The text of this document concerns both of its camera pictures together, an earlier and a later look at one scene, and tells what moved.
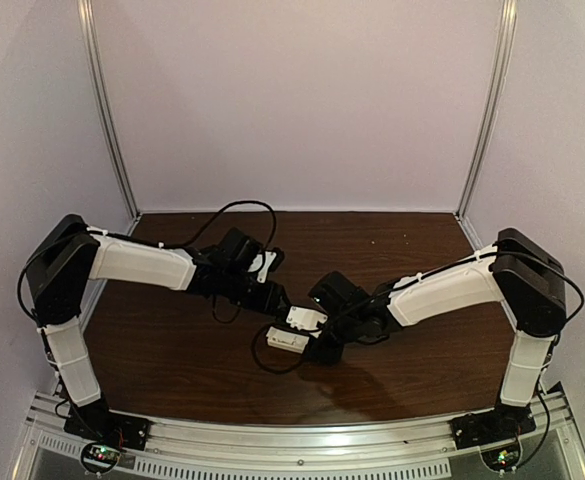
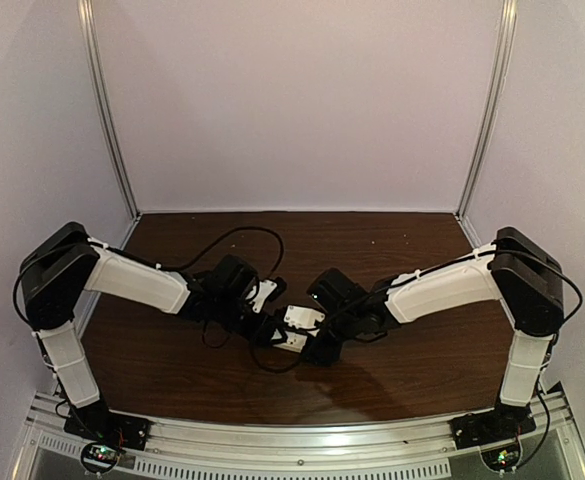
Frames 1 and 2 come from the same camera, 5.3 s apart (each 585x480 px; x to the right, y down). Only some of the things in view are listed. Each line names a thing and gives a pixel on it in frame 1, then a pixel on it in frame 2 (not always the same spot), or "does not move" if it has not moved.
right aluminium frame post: [509, 21] does not move
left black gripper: [276, 300] -> [264, 329]
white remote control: [291, 341] does not move
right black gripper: [325, 345] does not move
